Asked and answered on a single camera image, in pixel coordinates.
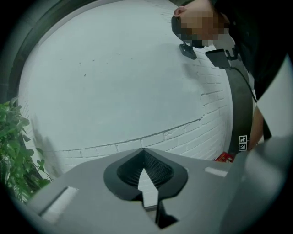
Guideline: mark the black box device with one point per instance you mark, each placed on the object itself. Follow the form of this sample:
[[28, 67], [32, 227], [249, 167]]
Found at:
[[218, 58]]

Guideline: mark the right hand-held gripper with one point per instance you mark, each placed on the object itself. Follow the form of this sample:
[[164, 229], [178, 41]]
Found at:
[[242, 142]]

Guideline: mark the red fire extinguisher box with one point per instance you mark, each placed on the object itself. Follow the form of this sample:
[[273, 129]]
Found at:
[[223, 157]]

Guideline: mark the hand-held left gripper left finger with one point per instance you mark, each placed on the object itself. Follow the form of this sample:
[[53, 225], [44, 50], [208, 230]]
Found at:
[[91, 194]]

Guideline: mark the green leafy plant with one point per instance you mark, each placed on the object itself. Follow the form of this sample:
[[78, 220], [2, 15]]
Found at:
[[16, 155]]

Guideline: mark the person's right forearm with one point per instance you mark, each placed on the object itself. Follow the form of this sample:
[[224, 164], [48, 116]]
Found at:
[[256, 128]]

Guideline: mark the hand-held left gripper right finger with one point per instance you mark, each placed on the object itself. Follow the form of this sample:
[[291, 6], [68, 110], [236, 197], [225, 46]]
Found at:
[[196, 189]]

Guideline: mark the person's head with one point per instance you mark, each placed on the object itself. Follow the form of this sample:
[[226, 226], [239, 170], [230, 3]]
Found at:
[[196, 25]]

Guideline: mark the black head camera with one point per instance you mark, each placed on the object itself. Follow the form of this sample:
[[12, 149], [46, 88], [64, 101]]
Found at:
[[188, 51]]

